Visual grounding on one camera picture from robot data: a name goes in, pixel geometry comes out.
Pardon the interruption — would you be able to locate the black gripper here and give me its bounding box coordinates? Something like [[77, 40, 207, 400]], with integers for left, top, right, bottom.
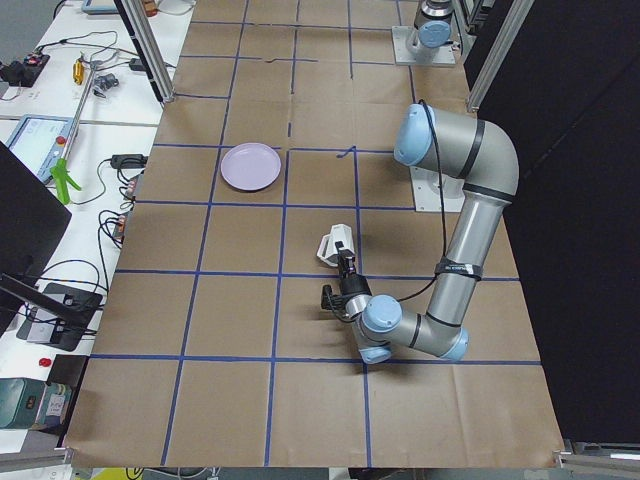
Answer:
[[334, 241, 371, 304]]

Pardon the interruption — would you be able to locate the white angular mug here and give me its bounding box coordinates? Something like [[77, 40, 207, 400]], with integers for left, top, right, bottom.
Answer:
[[316, 224, 355, 268]]

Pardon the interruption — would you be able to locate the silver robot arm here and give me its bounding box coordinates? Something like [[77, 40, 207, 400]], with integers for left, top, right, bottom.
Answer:
[[317, 101, 519, 364], [406, 0, 456, 67]]

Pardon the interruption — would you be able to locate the lavender plate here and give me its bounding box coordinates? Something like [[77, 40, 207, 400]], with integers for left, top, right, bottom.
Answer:
[[221, 143, 281, 191]]

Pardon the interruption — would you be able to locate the brown paper table cover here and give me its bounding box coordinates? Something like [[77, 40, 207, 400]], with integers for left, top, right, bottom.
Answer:
[[66, 1, 562, 468]]

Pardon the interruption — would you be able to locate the black power adapter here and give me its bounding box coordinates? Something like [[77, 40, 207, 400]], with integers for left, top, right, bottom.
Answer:
[[110, 154, 148, 169]]

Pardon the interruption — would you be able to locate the black monitor stand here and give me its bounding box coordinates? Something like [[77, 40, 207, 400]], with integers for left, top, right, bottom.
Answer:
[[1, 274, 102, 352]]

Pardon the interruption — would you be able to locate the black monitor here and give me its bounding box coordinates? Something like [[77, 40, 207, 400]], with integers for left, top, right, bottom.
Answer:
[[0, 139, 74, 336]]

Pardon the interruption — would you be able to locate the yellow tool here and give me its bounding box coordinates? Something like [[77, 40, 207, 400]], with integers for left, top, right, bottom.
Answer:
[[72, 59, 85, 85]]

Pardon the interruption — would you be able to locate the blue teach pendant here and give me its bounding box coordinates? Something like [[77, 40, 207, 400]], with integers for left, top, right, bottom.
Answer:
[[7, 114, 72, 184]]

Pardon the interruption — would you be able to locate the teal box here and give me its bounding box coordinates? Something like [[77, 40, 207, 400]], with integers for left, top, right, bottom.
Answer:
[[1, 378, 47, 430]]

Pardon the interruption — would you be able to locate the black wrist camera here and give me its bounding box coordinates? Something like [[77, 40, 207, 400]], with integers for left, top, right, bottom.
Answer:
[[321, 284, 347, 321]]

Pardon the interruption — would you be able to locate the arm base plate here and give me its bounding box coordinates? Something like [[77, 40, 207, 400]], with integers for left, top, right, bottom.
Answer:
[[409, 167, 464, 213], [391, 26, 456, 67]]

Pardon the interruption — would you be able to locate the green handled reacher grabber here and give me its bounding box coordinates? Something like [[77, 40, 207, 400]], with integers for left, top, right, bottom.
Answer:
[[50, 61, 98, 205]]

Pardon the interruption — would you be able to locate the aluminium frame post right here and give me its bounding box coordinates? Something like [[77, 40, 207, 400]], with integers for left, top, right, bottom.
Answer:
[[467, 0, 535, 112]]

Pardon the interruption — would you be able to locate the aluminium frame post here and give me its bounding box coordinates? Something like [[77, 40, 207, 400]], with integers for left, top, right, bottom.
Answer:
[[467, 0, 535, 112], [114, 0, 175, 104]]

